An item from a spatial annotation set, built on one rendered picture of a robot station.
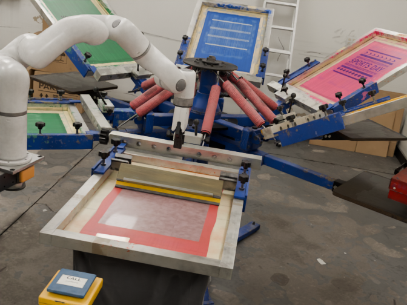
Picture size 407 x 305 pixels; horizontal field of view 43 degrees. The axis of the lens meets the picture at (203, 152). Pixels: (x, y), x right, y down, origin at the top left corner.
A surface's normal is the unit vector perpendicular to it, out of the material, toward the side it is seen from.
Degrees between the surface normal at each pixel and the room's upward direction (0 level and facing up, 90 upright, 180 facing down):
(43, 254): 0
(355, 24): 90
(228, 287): 0
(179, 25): 90
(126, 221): 0
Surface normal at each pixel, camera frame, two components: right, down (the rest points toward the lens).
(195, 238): 0.13, -0.93
